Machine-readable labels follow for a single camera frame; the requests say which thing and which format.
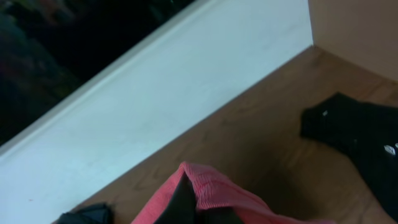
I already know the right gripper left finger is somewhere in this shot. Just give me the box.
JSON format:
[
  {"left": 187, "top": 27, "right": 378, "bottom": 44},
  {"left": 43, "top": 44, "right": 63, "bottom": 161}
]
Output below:
[{"left": 57, "top": 203, "right": 114, "bottom": 224}]

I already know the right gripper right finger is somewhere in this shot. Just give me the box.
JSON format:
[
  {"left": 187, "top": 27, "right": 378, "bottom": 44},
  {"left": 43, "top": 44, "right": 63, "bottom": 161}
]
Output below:
[{"left": 154, "top": 174, "right": 244, "bottom": 224}]

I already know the coral red t-shirt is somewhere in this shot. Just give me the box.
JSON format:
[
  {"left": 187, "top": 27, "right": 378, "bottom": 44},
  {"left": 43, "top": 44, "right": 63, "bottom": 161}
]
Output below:
[{"left": 130, "top": 161, "right": 338, "bottom": 224}]

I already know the black garment at right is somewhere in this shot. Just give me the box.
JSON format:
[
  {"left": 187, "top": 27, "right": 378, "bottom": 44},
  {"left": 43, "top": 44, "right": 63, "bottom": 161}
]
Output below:
[{"left": 300, "top": 93, "right": 397, "bottom": 220}]

